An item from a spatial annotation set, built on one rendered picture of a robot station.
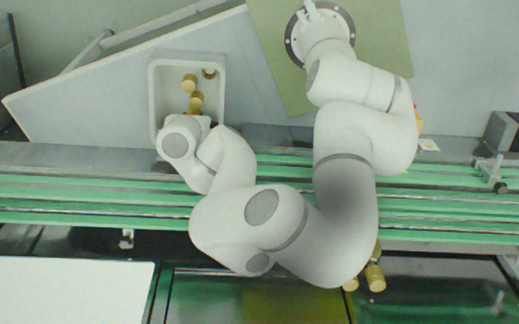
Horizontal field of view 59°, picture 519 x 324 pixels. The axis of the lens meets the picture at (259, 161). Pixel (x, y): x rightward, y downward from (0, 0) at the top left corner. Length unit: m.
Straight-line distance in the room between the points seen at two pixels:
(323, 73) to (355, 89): 0.06
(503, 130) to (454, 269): 0.39
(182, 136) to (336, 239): 0.39
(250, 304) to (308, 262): 0.52
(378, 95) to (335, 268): 0.30
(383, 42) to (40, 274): 0.94
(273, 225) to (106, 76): 0.77
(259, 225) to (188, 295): 0.58
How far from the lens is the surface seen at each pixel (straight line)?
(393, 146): 0.69
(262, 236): 0.53
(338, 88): 0.74
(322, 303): 1.11
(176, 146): 0.86
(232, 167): 0.77
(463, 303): 1.29
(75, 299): 1.11
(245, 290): 1.10
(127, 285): 1.12
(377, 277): 0.99
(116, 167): 1.18
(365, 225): 0.60
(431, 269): 1.34
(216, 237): 0.59
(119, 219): 1.16
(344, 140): 0.64
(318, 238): 0.56
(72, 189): 1.16
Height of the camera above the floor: 1.83
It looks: 59 degrees down
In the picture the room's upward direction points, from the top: 177 degrees clockwise
